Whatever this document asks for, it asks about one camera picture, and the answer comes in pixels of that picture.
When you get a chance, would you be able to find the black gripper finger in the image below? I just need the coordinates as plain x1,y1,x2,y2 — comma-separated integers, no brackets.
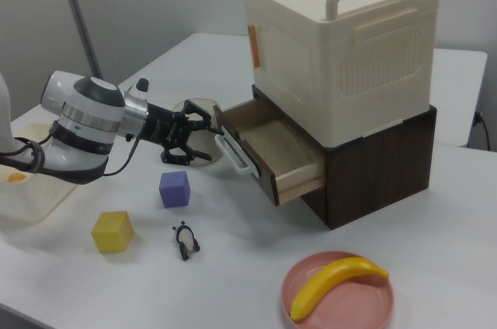
158,142,213,168
179,99,225,137

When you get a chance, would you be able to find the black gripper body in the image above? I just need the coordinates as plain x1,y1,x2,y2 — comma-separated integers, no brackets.
141,102,186,152

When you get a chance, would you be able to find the wooden drawer with white handle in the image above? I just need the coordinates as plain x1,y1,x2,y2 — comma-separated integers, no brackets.
212,96,327,207

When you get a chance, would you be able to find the cream open plastic container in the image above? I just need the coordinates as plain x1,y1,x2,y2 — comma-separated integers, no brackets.
0,122,79,223

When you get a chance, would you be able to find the dark wood drawer cabinet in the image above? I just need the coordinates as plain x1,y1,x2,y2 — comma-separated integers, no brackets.
251,84,438,231

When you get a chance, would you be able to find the beige round bowl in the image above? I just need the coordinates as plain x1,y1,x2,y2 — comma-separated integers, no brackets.
170,96,225,169

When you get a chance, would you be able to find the purple foam cube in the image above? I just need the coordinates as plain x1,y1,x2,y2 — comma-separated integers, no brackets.
158,170,193,210

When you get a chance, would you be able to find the small panda figurine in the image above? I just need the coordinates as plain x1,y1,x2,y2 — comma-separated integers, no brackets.
171,220,202,261

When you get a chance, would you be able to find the yellow foam cube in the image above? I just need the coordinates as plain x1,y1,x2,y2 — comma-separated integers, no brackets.
90,210,135,255

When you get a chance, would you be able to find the cream plastic storage box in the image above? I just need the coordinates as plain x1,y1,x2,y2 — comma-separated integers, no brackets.
240,0,441,148

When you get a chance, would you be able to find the yellow toy banana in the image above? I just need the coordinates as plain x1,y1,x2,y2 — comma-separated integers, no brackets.
290,255,391,322

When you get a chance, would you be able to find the pink round plate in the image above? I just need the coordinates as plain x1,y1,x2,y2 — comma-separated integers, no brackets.
281,250,395,329

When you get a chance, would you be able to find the grey partition post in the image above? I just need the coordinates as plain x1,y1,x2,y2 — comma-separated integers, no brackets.
57,0,105,81

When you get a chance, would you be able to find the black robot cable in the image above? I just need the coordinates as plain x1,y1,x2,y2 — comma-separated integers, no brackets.
0,133,141,178

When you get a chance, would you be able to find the black wall cable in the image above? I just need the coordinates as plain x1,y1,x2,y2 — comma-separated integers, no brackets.
473,110,492,151

